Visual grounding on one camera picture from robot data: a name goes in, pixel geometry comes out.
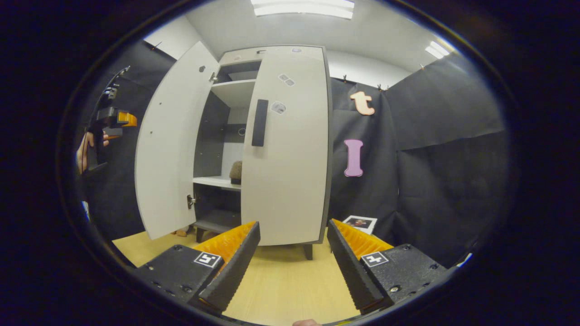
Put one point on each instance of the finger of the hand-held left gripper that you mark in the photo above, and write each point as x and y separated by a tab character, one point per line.
113	132
128	118

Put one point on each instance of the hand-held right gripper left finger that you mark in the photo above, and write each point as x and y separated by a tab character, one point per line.
238	267

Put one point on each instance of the ceiling light panel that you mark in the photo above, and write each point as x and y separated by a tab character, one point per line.
437	50
303	8

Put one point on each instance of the white shoe cabinet door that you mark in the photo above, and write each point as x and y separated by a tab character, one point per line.
290	181
172	145

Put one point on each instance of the white shoe cabinet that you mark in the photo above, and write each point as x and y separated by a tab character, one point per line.
226	95

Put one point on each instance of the black backdrop cloth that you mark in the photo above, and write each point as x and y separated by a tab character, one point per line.
118	194
430	158

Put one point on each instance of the brown fuzzy shoe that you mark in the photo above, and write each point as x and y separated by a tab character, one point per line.
235	172

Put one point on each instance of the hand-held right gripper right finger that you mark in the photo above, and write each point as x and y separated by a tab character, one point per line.
351	271

